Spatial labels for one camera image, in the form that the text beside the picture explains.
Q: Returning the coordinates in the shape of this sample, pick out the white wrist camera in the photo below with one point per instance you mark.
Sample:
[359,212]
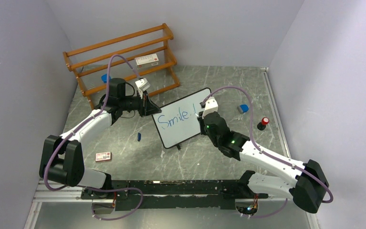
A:
[142,85]
[209,105]

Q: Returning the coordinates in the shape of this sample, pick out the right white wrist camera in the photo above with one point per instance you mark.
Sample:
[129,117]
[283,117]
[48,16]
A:
[209,105]

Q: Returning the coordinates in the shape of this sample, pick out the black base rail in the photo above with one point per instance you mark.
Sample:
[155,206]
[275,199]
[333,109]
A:
[147,194]

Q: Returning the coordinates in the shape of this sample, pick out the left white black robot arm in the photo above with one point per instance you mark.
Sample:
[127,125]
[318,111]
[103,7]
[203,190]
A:
[62,158]

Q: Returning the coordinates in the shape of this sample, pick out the red black bottle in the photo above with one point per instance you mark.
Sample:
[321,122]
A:
[263,123]

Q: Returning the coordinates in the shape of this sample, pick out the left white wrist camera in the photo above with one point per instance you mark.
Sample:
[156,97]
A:
[142,85]

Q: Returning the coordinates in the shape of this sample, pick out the orange wooden shelf rack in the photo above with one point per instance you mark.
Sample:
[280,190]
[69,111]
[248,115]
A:
[119,54]

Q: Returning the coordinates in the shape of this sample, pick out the blue grey whiteboard eraser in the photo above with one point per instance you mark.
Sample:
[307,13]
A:
[243,108]

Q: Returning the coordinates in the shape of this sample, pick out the white whiteboard black frame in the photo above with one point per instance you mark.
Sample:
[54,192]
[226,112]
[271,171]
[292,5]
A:
[177,120]

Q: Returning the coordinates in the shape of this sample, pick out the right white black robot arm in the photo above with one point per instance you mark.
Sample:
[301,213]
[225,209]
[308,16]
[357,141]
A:
[302,182]

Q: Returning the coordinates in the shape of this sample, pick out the blue cube on shelf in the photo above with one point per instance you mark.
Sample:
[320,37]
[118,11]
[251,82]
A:
[105,78]

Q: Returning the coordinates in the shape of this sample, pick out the white red box on shelf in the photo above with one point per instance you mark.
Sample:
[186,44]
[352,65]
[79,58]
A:
[147,61]

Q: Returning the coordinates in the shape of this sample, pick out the red white box on table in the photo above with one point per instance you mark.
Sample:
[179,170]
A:
[101,157]

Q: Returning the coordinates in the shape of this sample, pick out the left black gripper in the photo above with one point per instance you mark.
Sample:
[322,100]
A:
[146,107]

